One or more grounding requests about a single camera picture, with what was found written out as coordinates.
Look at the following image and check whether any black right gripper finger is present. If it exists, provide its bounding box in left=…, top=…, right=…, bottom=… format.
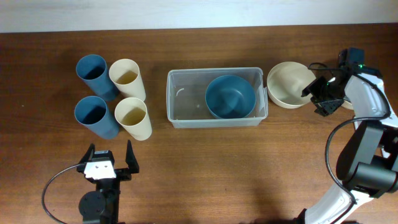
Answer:
left=301, top=77, right=327, bottom=97
left=315, top=99, right=344, bottom=117

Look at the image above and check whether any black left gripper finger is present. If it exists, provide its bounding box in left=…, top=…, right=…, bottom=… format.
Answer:
left=79, top=143, right=95, bottom=164
left=125, top=140, right=139, bottom=173

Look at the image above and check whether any cream bowl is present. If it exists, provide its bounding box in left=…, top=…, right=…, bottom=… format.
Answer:
left=267, top=62, right=316, bottom=109
left=341, top=100, right=353, bottom=110

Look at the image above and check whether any cream cup front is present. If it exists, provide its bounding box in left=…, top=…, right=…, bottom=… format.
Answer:
left=114, top=97, right=152, bottom=141

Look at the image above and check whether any cream cup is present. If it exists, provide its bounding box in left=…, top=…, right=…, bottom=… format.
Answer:
left=109, top=58, right=146, bottom=101
left=114, top=97, right=152, bottom=141

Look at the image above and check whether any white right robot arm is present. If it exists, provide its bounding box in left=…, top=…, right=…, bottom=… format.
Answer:
left=294, top=48, right=397, bottom=223

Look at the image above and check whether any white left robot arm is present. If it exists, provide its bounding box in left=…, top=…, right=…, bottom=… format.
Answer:
left=76, top=141, right=139, bottom=224

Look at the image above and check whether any clear plastic storage container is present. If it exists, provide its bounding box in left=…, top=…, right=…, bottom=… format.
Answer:
left=166, top=67, right=268, bottom=128

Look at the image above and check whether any blue cup front left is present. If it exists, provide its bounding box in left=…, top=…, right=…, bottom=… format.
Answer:
left=74, top=96, right=119, bottom=139

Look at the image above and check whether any blue cup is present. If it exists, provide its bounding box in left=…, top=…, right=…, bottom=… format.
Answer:
left=75, top=54, right=119, bottom=101
left=74, top=96, right=119, bottom=139

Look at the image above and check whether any blue cup rear left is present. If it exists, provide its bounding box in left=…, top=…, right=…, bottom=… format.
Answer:
left=75, top=54, right=119, bottom=101

